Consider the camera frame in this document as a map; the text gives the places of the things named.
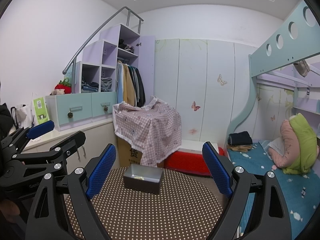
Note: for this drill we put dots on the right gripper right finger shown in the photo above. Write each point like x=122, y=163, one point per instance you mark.
x=269, y=218

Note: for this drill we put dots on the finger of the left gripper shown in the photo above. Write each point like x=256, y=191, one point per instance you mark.
x=60, y=147
x=18, y=140

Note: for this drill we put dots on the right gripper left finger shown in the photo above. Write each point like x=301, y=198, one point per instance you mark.
x=48, y=217

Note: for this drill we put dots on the person's left hand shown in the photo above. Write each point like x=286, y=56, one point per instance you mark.
x=9, y=210

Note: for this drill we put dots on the white plastic bag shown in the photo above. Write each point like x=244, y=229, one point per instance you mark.
x=22, y=116

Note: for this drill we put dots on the green white paper bag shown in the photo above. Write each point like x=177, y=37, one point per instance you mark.
x=40, y=111

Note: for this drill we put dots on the cream low cabinet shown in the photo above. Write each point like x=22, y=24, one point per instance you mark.
x=98, y=135

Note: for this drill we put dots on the teal drawer unit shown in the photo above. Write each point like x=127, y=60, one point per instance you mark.
x=72, y=110

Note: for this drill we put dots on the cardboard box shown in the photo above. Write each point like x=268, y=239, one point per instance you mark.
x=128, y=155

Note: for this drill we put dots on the red strawberry plush toy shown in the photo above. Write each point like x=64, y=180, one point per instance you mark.
x=63, y=87

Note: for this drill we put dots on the white pillow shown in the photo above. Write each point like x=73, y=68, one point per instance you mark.
x=276, y=146

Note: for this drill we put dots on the pink and green quilt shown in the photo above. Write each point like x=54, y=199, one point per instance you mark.
x=301, y=148

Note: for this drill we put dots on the folded dark clothes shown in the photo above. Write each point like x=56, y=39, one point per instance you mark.
x=240, y=142

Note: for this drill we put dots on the dark metal tin box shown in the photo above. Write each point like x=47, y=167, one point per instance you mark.
x=143, y=178

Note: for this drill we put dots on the purple stair shelf unit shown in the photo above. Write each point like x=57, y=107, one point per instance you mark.
x=118, y=43

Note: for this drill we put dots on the red storage stool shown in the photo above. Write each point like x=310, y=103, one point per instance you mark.
x=189, y=163

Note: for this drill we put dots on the hanging clothes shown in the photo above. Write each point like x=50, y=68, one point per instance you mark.
x=129, y=85

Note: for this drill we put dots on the pink checkered cloth cover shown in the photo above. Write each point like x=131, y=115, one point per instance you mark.
x=155, y=129

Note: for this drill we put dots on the teal bunk bed frame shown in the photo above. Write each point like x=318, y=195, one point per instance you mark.
x=295, y=40

